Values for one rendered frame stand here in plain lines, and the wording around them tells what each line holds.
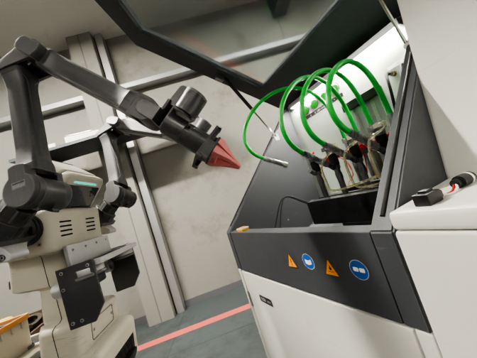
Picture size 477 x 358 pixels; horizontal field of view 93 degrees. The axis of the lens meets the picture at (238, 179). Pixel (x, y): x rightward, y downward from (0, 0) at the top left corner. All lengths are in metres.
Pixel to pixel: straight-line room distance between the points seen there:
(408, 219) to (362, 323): 0.26
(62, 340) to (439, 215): 0.89
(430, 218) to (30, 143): 0.80
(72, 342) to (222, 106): 2.86
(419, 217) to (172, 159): 2.89
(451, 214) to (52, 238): 0.86
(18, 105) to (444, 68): 0.97
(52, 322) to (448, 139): 1.08
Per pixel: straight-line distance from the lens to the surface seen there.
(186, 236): 3.04
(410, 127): 0.56
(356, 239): 0.47
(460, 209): 0.38
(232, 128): 3.13
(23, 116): 0.79
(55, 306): 0.92
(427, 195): 0.41
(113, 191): 1.05
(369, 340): 0.60
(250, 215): 1.00
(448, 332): 0.48
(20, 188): 0.68
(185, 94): 0.57
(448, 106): 0.63
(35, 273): 0.91
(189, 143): 0.53
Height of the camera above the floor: 1.08
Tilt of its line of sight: 4 degrees up
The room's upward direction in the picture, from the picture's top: 19 degrees counter-clockwise
